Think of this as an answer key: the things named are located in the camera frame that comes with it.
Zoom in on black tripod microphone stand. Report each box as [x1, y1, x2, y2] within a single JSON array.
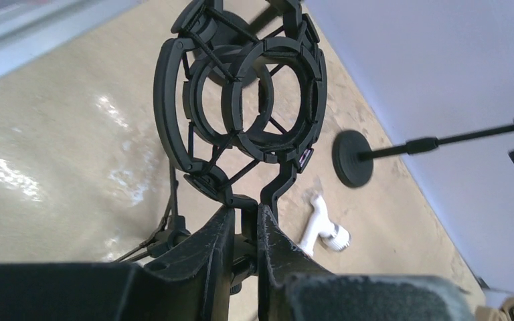
[[120, 1, 327, 293]]

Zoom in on black round-base stand left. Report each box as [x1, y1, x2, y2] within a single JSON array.
[[208, 4, 278, 86]]

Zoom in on white plastic faucet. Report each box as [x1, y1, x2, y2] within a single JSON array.
[[298, 194, 351, 257]]

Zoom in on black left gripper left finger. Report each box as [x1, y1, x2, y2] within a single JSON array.
[[0, 207, 235, 320]]

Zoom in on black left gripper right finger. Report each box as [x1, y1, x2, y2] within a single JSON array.
[[257, 205, 475, 320]]

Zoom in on black round-base stand centre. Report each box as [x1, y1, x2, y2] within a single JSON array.
[[331, 121, 514, 188]]

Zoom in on black round-base stand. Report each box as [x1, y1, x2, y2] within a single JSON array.
[[208, 4, 278, 86], [331, 121, 514, 188]]

